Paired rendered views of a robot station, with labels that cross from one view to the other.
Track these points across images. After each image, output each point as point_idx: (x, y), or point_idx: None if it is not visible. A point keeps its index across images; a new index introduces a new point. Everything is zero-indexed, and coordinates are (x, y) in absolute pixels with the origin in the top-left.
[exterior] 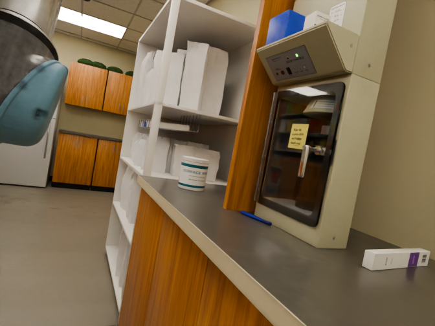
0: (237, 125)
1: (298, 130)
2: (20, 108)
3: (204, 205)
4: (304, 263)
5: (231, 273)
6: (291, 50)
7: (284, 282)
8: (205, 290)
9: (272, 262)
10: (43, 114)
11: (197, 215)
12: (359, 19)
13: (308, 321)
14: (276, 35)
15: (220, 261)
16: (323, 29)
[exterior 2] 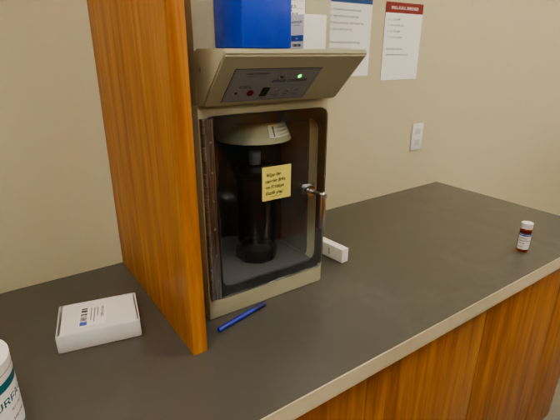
0: (182, 207)
1: (276, 175)
2: None
3: (205, 379)
4: (380, 290)
5: (433, 335)
6: (297, 69)
7: (439, 301)
8: (371, 397)
9: (405, 306)
10: None
11: (297, 374)
12: (326, 28)
13: (482, 295)
14: (272, 34)
15: (418, 343)
16: (358, 58)
